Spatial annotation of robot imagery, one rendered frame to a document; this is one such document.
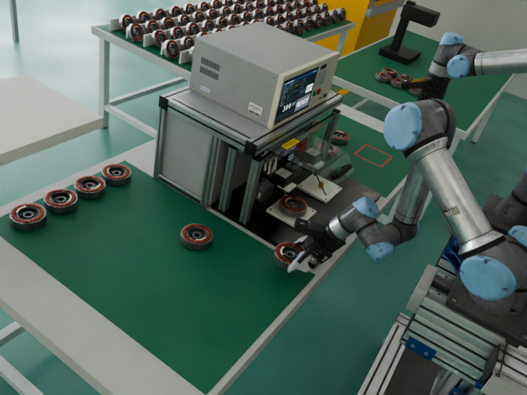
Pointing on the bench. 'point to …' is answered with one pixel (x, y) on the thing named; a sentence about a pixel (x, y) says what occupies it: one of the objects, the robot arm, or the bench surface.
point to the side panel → (184, 157)
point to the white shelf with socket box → (38, 117)
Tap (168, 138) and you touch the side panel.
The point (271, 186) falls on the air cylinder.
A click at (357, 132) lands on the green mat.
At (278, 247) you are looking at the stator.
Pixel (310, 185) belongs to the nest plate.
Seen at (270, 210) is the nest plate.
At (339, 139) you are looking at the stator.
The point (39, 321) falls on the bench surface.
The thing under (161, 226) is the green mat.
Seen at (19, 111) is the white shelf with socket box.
